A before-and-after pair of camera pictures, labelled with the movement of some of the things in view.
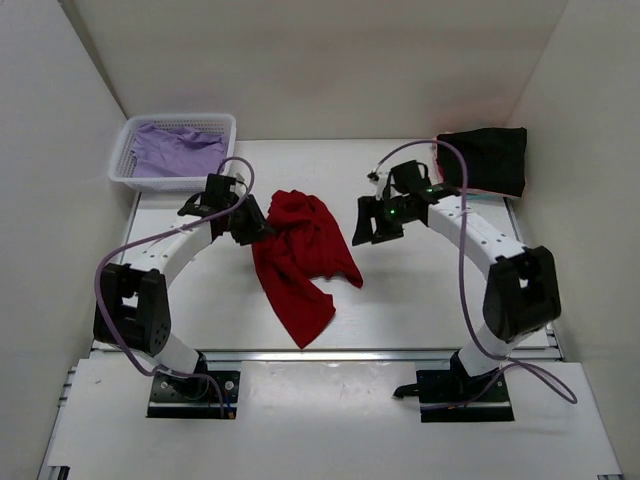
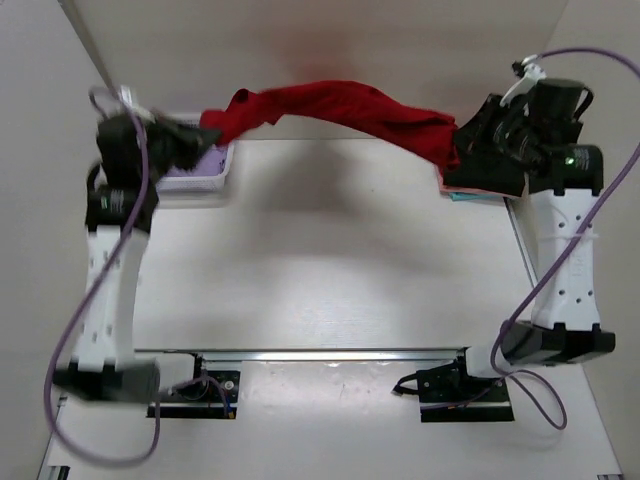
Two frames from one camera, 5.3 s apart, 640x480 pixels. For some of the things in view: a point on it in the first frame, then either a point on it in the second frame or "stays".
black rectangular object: [545, 340] stays
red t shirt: [307, 244] to [344, 100]
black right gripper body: [390, 217] to [496, 129]
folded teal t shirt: [483, 197] stays
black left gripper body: [245, 220] to [176, 143]
